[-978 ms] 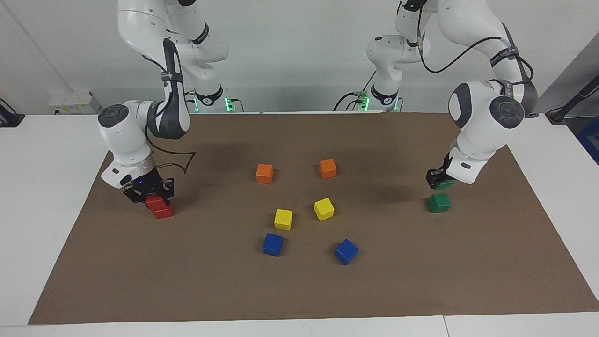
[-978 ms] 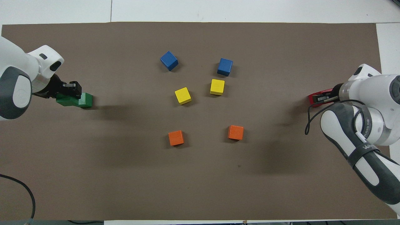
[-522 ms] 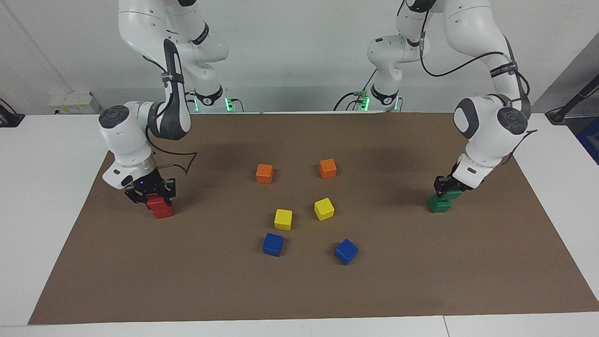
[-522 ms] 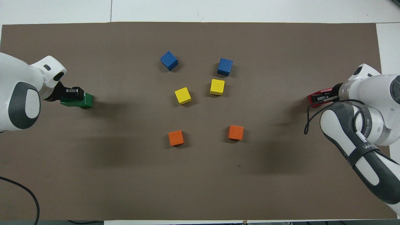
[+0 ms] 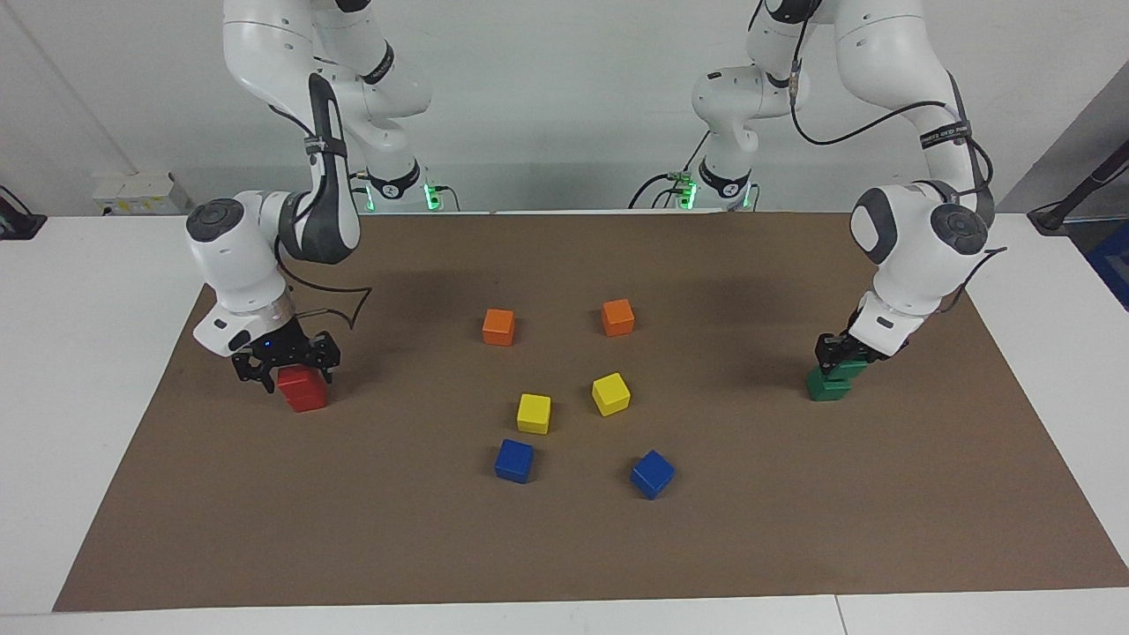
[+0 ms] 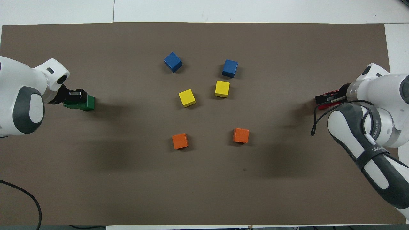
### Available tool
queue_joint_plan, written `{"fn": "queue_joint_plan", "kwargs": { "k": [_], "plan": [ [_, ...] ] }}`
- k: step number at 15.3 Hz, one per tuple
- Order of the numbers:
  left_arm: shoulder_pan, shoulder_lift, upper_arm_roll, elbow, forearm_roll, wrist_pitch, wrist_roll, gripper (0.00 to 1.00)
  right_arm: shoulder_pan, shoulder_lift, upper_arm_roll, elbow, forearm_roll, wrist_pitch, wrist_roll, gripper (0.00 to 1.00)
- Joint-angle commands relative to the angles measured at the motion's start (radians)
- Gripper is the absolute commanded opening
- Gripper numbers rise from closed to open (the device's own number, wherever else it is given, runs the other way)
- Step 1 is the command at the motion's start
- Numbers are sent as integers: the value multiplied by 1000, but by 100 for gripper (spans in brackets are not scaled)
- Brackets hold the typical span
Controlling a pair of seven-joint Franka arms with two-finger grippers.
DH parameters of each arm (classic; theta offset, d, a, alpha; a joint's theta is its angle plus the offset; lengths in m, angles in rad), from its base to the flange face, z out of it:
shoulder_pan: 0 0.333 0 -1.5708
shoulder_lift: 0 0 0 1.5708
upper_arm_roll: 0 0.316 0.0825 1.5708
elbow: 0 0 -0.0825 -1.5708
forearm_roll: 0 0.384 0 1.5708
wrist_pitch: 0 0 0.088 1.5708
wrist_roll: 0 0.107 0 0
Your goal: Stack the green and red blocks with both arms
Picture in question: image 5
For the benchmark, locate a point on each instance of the green wooden cube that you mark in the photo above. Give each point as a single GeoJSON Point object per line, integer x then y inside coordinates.
{"type": "Point", "coordinates": [825, 390]}
{"type": "Point", "coordinates": [851, 372]}

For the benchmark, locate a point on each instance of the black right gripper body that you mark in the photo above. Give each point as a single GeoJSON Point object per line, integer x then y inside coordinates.
{"type": "Point", "coordinates": [291, 348]}

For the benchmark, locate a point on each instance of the yellow wooden cube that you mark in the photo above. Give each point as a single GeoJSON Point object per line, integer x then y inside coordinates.
{"type": "Point", "coordinates": [610, 393]}
{"type": "Point", "coordinates": [534, 413]}

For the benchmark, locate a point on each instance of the blue wooden cube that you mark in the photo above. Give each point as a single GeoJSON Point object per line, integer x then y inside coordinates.
{"type": "Point", "coordinates": [513, 460]}
{"type": "Point", "coordinates": [652, 474]}

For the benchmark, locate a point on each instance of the black pole stand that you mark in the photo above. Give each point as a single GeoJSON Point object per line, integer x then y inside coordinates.
{"type": "Point", "coordinates": [1054, 216]}

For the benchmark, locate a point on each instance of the brown table mat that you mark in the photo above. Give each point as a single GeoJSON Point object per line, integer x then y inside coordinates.
{"type": "Point", "coordinates": [564, 547]}

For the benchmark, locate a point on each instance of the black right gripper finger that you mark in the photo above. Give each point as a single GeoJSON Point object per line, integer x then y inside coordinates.
{"type": "Point", "coordinates": [331, 369]}
{"type": "Point", "coordinates": [251, 369]}

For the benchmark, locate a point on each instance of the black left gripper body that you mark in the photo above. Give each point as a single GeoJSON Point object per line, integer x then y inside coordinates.
{"type": "Point", "coordinates": [838, 348]}

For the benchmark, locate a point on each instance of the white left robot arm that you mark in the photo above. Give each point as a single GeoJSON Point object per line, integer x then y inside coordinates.
{"type": "Point", "coordinates": [908, 273]}

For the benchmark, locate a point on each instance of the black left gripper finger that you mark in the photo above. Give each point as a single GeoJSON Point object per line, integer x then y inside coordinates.
{"type": "Point", "coordinates": [875, 356]}
{"type": "Point", "coordinates": [826, 360]}

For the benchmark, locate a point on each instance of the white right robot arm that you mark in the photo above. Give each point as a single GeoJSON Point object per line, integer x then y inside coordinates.
{"type": "Point", "coordinates": [234, 265]}

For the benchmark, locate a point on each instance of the black stand base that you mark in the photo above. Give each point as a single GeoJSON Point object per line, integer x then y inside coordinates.
{"type": "Point", "coordinates": [18, 225]}

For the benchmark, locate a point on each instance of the blue box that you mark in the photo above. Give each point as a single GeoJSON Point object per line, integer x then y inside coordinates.
{"type": "Point", "coordinates": [1116, 260]}

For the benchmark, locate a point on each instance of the red wooden cube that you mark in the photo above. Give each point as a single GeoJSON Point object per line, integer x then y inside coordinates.
{"type": "Point", "coordinates": [309, 404]}
{"type": "Point", "coordinates": [300, 381]}

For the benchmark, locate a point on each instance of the white socket box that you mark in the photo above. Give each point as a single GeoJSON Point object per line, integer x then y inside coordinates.
{"type": "Point", "coordinates": [141, 192]}

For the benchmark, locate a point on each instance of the orange wooden cube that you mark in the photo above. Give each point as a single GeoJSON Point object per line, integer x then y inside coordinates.
{"type": "Point", "coordinates": [498, 326]}
{"type": "Point", "coordinates": [617, 317]}

